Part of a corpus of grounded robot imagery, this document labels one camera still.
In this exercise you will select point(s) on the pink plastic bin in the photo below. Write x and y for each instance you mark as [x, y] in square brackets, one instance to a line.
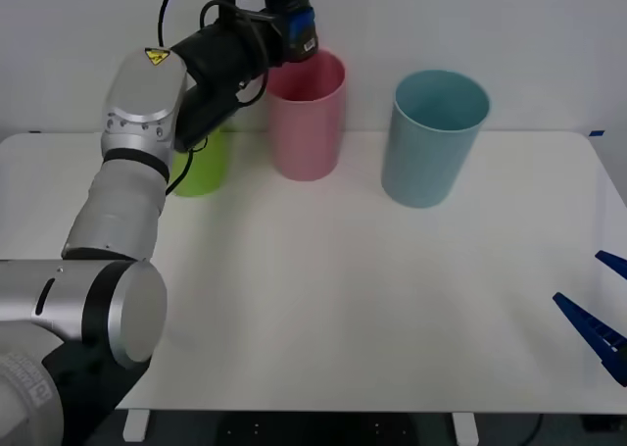
[306, 137]

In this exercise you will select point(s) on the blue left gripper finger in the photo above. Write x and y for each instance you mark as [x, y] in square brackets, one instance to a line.
[300, 24]

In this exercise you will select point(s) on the white table foot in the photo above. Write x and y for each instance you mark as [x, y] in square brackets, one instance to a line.
[464, 429]
[135, 426]

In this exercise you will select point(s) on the green plastic bin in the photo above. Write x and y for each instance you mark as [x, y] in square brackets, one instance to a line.
[206, 171]

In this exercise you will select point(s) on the pale blue plastic bin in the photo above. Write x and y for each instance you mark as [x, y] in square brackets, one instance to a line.
[426, 166]

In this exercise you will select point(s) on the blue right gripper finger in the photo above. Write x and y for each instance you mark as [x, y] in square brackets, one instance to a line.
[593, 331]
[614, 261]

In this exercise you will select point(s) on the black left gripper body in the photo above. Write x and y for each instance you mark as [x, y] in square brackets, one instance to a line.
[272, 39]

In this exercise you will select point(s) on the silver and black left arm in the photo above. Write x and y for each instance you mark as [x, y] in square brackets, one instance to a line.
[142, 88]

